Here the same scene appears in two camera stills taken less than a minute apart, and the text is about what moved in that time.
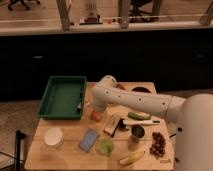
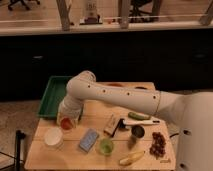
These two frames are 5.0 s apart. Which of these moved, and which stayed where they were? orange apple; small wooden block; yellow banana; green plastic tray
Moved: orange apple
Stayed: small wooden block; yellow banana; green plastic tray
